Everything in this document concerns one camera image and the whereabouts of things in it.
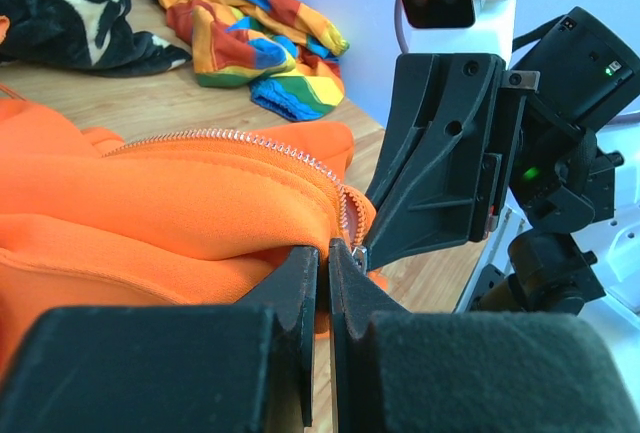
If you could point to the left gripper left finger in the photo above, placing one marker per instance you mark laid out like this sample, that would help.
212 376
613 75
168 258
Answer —
244 367

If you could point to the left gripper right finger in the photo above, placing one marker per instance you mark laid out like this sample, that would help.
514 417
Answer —
398 371

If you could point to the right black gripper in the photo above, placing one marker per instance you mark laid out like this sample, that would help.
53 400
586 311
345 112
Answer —
436 174

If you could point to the orange zip jacket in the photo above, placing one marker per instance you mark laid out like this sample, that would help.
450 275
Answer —
199 217

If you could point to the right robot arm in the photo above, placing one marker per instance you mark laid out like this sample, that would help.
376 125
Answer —
614 241

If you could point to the rainbow striped cloth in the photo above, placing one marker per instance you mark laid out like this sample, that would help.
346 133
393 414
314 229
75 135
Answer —
284 51

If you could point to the black floral pillow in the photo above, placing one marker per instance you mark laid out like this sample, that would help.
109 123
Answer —
92 36

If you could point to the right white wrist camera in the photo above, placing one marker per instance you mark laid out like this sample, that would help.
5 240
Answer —
455 26

